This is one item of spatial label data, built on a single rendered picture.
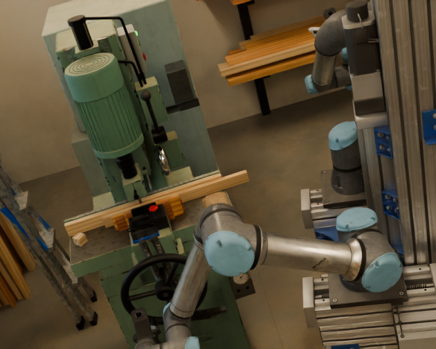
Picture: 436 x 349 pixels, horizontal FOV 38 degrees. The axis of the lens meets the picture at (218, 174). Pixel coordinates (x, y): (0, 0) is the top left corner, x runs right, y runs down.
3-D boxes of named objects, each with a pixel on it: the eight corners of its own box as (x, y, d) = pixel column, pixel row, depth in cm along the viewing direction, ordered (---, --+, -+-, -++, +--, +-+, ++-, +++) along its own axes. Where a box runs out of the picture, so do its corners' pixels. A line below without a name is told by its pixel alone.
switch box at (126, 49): (131, 76, 236) (117, 36, 228) (129, 67, 245) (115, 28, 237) (147, 71, 237) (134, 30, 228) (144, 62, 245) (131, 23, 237)
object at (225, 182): (105, 228, 233) (102, 219, 231) (105, 225, 235) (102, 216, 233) (249, 181, 236) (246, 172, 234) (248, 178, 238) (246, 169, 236)
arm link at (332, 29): (321, 44, 196) (311, 103, 243) (355, 34, 196) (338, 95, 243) (309, 12, 200) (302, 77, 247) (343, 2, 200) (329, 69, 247)
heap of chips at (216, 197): (208, 217, 223) (206, 210, 222) (201, 199, 234) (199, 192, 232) (231, 209, 224) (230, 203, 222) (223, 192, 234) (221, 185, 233)
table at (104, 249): (75, 296, 214) (69, 282, 211) (73, 244, 240) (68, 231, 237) (246, 239, 218) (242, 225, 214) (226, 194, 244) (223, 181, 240)
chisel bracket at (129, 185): (129, 205, 226) (122, 185, 221) (126, 185, 238) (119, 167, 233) (149, 199, 226) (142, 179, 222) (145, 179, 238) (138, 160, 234)
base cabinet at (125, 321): (160, 422, 266) (105, 300, 229) (144, 327, 315) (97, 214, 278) (262, 387, 268) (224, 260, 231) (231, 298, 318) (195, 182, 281)
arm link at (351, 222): (373, 232, 193) (368, 197, 186) (389, 260, 182) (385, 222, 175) (335, 243, 193) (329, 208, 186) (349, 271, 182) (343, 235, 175)
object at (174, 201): (130, 230, 228) (123, 214, 224) (129, 228, 229) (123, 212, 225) (184, 213, 229) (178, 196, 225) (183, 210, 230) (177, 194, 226)
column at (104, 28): (120, 218, 255) (53, 52, 217) (115, 190, 273) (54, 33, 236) (173, 201, 256) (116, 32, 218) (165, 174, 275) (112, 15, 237)
